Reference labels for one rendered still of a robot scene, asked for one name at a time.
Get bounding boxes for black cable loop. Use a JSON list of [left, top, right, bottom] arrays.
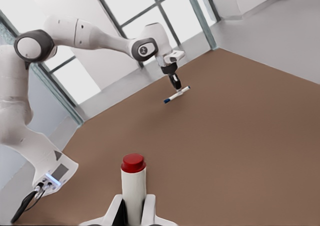
[[10, 182, 47, 224]]

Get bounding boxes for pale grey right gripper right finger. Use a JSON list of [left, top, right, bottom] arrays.
[[140, 194, 181, 226]]

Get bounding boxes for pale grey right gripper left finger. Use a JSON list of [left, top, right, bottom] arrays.
[[79, 194, 129, 226]]

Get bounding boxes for white pen with blue ends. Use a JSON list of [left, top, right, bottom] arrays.
[[163, 85, 192, 104]]

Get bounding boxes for red marker cap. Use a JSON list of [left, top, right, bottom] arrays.
[[120, 153, 147, 174]]

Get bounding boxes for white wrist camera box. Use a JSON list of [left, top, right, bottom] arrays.
[[163, 51, 186, 64]]

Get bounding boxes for dark grey window frame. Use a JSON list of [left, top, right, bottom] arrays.
[[37, 0, 193, 109]]

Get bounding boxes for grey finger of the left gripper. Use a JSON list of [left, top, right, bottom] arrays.
[[168, 74, 179, 91], [173, 73, 183, 92]]

